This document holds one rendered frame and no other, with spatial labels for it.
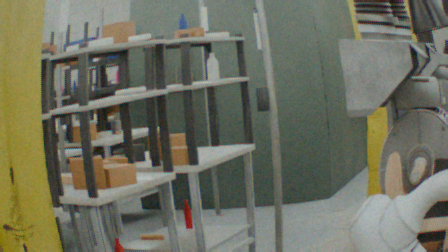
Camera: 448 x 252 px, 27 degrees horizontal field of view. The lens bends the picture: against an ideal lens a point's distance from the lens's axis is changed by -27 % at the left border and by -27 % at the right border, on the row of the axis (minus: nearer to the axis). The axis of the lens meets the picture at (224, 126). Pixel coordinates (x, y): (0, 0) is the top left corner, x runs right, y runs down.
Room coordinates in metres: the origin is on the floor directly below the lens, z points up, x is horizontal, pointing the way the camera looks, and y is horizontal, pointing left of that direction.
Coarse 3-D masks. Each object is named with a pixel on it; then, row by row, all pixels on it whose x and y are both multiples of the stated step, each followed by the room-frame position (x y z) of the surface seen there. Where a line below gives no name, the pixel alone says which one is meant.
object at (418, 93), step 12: (408, 84) 2.30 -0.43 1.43; (420, 84) 2.29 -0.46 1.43; (432, 84) 2.27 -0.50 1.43; (396, 96) 2.31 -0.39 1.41; (408, 96) 2.30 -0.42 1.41; (420, 96) 2.29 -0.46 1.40; (432, 96) 2.28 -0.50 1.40; (396, 108) 2.31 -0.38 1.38; (408, 108) 2.30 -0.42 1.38; (420, 108) 2.29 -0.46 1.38
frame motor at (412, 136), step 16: (416, 112) 2.26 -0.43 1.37; (432, 112) 2.24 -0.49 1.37; (400, 128) 2.26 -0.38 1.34; (416, 128) 2.24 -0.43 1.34; (432, 128) 2.23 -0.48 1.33; (384, 144) 2.28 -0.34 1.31; (400, 144) 2.26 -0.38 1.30; (416, 144) 2.24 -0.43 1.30; (432, 144) 2.23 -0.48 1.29; (384, 160) 2.28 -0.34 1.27; (400, 160) 2.25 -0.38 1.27; (432, 160) 2.22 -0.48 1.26; (384, 176) 2.28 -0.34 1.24; (384, 192) 2.28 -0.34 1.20
